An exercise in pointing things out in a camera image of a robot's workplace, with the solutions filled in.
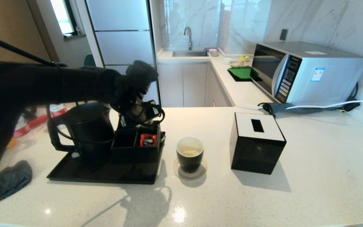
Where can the white base cabinet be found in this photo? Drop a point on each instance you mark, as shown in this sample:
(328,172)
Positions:
(184,84)

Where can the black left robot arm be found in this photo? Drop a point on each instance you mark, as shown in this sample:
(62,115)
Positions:
(43,82)

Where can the black cup white inside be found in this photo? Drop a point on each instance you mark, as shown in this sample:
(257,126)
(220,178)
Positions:
(190,162)

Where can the red Nescafe sachet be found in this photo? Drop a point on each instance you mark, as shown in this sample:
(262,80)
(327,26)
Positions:
(148,140)

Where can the small white paper tag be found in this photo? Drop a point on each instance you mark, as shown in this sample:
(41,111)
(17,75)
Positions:
(75,154)

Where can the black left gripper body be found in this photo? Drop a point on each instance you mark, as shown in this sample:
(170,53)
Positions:
(131,107)

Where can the silver microwave oven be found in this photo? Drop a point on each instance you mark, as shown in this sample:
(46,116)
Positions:
(329,78)

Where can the small red-capped water bottle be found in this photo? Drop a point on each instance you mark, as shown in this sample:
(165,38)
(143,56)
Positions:
(58,110)

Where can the large red-capped water bottle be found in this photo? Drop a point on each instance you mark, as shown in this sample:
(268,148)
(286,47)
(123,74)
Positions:
(21,131)

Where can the small white bowl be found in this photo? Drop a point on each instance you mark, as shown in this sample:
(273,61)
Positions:
(226,60)

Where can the chrome kitchen faucet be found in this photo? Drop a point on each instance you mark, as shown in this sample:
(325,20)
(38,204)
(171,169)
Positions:
(190,39)

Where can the small white purple cup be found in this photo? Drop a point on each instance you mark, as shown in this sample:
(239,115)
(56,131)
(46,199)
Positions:
(213,52)

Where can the green cutting board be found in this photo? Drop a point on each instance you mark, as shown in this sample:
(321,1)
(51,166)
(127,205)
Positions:
(241,72)

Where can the clear glass coaster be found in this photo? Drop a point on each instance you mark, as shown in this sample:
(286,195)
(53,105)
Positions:
(178,172)

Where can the dark grey cloth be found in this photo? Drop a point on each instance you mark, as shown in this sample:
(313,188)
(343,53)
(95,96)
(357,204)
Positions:
(9,181)

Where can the green upholstered chair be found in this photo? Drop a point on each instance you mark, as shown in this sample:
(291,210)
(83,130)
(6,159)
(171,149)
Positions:
(89,60)

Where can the black compartment organizer box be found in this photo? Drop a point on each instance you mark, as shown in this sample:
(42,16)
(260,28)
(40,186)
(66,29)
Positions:
(135,155)

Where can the steel kitchen sink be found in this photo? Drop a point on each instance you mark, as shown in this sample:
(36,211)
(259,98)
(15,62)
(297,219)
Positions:
(189,53)

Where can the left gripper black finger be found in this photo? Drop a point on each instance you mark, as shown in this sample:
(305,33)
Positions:
(123,121)
(148,125)

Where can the black tissue box white lid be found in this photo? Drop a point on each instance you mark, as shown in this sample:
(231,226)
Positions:
(257,153)

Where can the brown wooden door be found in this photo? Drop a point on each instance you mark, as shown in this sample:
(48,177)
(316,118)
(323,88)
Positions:
(11,19)

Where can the bright window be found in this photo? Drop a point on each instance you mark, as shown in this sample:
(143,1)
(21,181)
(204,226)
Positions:
(61,16)

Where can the small orange object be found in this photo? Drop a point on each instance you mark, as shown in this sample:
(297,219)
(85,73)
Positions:
(11,143)

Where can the black serving tray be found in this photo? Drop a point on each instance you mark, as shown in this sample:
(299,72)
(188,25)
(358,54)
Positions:
(121,175)

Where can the black electric kettle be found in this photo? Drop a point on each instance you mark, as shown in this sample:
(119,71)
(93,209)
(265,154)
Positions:
(90,132)

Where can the dark wall socket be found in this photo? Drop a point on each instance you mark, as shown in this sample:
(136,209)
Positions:
(283,34)

